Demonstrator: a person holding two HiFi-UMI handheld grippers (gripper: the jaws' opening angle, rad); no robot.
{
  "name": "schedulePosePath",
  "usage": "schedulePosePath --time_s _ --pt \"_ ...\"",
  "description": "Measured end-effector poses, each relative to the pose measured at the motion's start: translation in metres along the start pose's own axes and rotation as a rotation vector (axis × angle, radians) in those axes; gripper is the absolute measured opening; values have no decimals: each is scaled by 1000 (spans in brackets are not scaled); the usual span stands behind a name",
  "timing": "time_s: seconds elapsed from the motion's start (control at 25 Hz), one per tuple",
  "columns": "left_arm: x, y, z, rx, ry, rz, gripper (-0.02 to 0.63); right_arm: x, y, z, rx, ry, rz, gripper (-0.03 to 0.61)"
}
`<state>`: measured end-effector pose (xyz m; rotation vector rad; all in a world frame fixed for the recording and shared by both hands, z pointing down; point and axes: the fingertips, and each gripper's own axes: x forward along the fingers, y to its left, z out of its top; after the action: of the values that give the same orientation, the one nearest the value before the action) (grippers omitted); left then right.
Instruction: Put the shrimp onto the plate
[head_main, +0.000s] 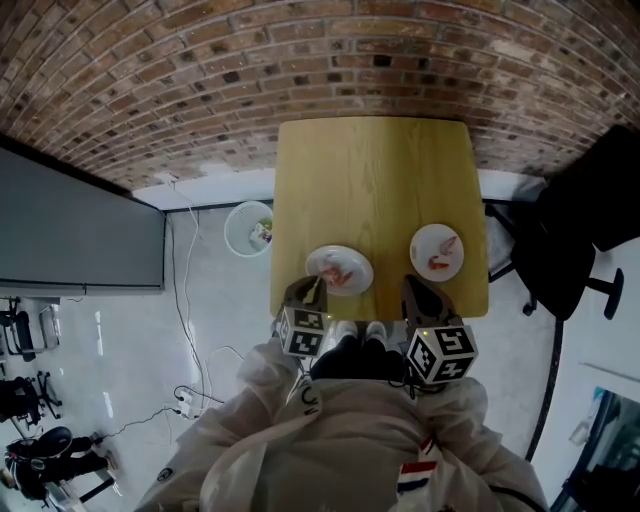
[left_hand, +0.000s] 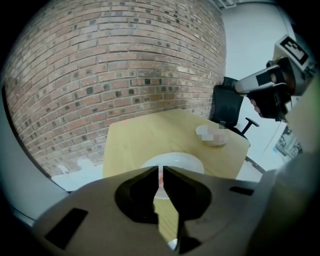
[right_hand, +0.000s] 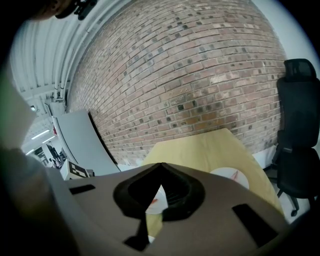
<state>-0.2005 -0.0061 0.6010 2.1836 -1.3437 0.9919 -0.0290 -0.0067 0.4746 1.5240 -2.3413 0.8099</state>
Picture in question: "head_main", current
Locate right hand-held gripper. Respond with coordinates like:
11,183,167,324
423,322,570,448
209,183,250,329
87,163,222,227
402,274,479,387

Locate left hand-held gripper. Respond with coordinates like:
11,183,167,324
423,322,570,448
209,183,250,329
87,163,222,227
277,276,329,359

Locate white plate with shrimp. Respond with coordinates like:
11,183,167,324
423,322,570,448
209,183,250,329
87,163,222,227
409,223,465,281

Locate person's left forearm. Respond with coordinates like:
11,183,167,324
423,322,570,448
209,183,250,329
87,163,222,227
235,339,304,416

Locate person's right forearm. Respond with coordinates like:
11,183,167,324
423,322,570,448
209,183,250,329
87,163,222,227
414,377,489,451

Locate large white plate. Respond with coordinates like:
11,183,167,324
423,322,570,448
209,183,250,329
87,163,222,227
305,243,375,297

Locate person's left white shoe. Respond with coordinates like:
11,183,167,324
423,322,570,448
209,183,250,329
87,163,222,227
333,320,360,346

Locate person's black trousers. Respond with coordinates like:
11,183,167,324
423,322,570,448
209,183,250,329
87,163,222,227
309,334,409,384

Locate crumpled wrapper trash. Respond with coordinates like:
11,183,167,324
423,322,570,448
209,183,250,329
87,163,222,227
249,217,275,251

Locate white mesh wastebasket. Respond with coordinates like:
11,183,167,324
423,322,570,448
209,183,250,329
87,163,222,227
223,200,275,258

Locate black high-back office chair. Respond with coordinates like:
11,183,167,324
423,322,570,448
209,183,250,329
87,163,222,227
484,124,640,321

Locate person's cream jacket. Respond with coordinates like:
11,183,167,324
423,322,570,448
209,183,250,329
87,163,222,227
134,344,551,512

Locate metal shelf rack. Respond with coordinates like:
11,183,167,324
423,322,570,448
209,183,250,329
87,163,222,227
564,384,640,512

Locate grey partition panel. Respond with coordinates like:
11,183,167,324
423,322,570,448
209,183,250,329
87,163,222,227
0,147,167,297

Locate white floor cable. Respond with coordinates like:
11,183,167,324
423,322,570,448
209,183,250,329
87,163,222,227
167,177,251,416

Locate thick black curved floor cable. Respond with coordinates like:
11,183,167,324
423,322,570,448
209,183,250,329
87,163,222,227
523,314,566,462

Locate thin black floor cable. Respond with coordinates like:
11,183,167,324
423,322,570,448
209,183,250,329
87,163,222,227
92,405,181,444

